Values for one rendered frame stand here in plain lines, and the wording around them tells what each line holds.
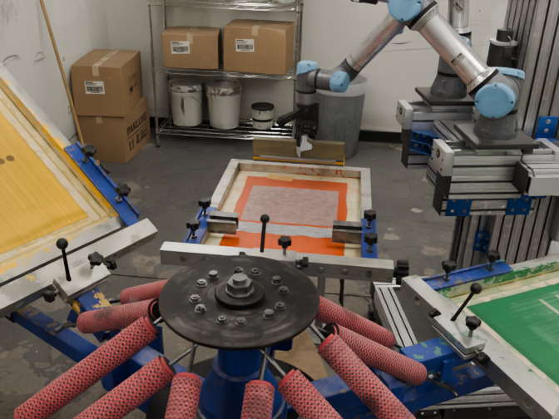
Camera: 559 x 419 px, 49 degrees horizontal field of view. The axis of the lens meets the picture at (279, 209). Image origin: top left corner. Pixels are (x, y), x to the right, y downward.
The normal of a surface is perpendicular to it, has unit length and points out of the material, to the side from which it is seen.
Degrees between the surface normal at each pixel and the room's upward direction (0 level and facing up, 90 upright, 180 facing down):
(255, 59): 90
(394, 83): 90
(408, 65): 90
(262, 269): 0
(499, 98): 95
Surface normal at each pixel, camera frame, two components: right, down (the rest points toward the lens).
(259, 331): 0.03, -0.90
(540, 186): 0.09, 0.44
